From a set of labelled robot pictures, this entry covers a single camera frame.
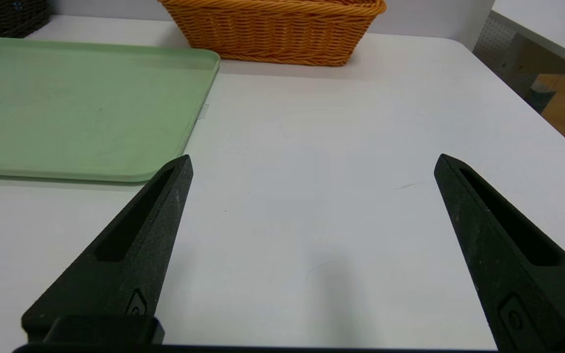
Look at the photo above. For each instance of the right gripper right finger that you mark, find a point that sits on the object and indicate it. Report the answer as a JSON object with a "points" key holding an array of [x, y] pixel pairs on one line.
{"points": [[518, 264]]}

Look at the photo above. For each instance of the orange wicker basket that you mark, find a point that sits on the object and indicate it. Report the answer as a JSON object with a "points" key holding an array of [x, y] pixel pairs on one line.
{"points": [[272, 34]]}

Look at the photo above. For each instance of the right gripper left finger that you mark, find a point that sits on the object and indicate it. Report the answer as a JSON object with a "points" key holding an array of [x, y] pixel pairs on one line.
{"points": [[125, 264]]}

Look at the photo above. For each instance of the grey perforated table panel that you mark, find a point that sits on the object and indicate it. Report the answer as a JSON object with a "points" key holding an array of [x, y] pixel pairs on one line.
{"points": [[500, 54]]}

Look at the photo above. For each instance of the light green plastic tray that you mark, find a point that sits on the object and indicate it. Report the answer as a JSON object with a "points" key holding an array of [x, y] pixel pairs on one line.
{"points": [[76, 108]]}

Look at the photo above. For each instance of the dark brown wicker basket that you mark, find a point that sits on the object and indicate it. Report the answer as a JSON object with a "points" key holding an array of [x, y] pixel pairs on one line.
{"points": [[8, 17]]}

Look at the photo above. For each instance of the small clear tape piece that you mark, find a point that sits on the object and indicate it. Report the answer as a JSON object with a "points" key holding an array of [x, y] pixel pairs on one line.
{"points": [[204, 111]]}

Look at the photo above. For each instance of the white side table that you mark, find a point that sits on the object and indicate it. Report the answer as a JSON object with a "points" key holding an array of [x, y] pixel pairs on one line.
{"points": [[547, 24]]}

